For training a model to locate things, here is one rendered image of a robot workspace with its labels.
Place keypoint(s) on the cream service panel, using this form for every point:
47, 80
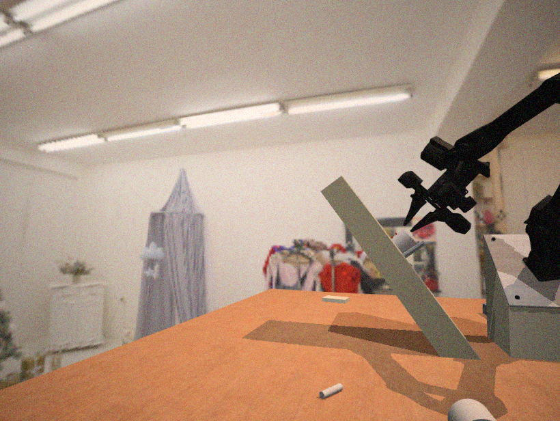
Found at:
404, 281

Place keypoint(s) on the white cylinder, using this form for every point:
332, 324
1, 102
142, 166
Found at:
330, 391

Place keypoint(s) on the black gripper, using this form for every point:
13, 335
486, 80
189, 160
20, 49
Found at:
441, 213

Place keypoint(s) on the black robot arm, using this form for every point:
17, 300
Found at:
543, 224

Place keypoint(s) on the cream cylinder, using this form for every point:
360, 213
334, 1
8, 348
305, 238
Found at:
403, 241

